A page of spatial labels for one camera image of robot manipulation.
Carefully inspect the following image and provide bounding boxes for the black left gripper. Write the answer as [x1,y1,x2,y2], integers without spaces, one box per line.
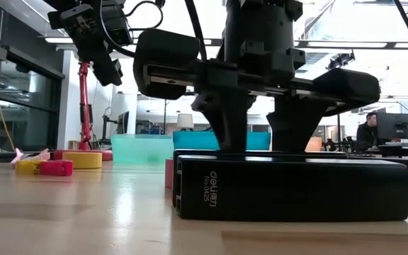
[47,4,124,87]

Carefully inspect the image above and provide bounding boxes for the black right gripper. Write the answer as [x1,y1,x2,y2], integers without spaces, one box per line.
[135,28,381,152]

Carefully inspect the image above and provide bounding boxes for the large black stapler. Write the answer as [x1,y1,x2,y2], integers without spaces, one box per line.
[171,149,408,223]

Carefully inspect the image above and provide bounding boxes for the yellow tape roll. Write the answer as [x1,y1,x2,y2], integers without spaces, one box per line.
[61,151,103,170]

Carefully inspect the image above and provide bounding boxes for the pink tape roll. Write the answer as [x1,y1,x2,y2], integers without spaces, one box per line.
[164,158,175,190]

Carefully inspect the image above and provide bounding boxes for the red mini stapler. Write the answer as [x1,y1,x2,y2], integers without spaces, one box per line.
[35,159,74,178]

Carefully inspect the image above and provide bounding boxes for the white pink stapler remover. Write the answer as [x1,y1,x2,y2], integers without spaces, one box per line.
[10,147,52,166]

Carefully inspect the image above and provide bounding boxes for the yellow mini stapler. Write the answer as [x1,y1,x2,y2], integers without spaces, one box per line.
[14,159,47,176]

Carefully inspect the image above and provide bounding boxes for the black monitor on arm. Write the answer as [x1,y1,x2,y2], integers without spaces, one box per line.
[116,110,130,135]

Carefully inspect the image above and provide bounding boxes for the red desk lamp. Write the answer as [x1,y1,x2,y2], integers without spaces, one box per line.
[52,59,115,162]

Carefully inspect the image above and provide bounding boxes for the orange plastic bin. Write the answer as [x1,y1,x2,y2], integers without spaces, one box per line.
[305,136,324,153]

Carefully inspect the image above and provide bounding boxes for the blue plastic bin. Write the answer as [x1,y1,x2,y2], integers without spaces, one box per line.
[172,131,272,152]

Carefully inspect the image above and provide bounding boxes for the green translucent plastic bin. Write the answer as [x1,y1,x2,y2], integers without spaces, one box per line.
[110,133,175,166]

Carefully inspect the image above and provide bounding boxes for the black spotlight cluster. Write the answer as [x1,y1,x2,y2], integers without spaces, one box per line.
[326,50,356,71]

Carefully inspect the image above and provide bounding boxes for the person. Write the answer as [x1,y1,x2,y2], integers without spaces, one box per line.
[356,112,382,152]

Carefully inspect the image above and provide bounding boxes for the black computer monitor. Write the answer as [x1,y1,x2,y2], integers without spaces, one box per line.
[376,112,408,140]

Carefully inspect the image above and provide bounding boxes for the black desk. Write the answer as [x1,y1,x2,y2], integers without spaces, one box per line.
[380,144,408,159]

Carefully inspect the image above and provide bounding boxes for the black ceiling light track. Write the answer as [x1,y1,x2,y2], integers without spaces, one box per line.
[44,36,408,50]

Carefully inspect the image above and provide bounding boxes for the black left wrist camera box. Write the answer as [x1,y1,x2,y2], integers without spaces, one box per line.
[99,0,133,47]

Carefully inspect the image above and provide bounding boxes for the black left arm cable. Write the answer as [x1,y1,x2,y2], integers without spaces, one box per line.
[99,0,165,60]

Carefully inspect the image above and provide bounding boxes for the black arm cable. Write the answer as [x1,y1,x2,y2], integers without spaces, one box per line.
[184,0,209,63]
[99,0,165,60]

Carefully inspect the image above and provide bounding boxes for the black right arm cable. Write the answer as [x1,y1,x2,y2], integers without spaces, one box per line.
[184,0,209,63]

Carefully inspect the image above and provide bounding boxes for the black aluminium table frame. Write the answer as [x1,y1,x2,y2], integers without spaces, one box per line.
[0,150,408,170]

